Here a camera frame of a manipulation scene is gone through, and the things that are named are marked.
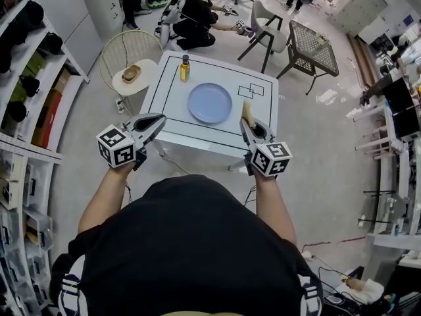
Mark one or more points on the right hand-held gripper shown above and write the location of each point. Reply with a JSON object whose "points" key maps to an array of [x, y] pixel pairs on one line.
{"points": [[271, 160]]}

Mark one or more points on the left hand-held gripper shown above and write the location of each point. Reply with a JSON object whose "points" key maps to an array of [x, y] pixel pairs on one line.
{"points": [[115, 147]]}

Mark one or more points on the yellow sponge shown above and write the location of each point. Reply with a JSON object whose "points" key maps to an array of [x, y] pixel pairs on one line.
{"points": [[247, 110]]}

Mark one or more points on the big blue plate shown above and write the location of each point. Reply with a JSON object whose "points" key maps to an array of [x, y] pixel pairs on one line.
{"points": [[208, 103]]}

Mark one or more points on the person's left forearm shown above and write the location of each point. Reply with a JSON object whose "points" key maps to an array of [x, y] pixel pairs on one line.
{"points": [[98, 202]]}

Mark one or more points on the person's right forearm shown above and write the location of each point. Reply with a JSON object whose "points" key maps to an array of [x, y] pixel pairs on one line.
{"points": [[273, 206]]}

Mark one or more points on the white power strip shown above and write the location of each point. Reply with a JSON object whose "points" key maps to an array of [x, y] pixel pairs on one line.
{"points": [[120, 105]]}

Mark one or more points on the yellow oil bottle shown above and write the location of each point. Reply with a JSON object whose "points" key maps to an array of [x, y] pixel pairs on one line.
{"points": [[185, 71]]}

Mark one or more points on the red cardboard box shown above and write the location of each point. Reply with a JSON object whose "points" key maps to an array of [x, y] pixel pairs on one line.
{"points": [[49, 117]]}

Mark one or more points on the black lattice table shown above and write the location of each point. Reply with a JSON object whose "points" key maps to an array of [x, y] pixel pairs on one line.
{"points": [[312, 48]]}

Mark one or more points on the purple cloth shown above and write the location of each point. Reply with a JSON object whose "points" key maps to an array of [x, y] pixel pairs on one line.
{"points": [[252, 32]]}

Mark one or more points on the small white flower pot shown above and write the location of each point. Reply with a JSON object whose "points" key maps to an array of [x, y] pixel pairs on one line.
{"points": [[321, 39]]}

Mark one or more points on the grey chair black legs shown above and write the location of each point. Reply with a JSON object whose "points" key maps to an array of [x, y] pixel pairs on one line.
{"points": [[263, 15]]}

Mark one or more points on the white drawer cabinet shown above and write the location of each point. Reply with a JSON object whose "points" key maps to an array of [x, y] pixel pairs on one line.
{"points": [[105, 8]]}

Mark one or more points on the person's black shirt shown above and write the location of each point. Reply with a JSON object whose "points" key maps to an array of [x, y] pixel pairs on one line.
{"points": [[184, 242]]}

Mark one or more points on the white rack with monitors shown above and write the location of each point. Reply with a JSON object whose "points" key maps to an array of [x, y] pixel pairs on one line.
{"points": [[394, 127]]}

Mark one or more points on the group of black bags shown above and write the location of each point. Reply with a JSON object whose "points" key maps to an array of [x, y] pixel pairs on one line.
{"points": [[33, 13]]}

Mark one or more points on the grey locker cabinet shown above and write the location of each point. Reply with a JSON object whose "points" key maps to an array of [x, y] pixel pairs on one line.
{"points": [[358, 8]]}

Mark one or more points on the white cloth bag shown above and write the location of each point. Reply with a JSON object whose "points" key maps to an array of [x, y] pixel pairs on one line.
{"points": [[361, 290]]}

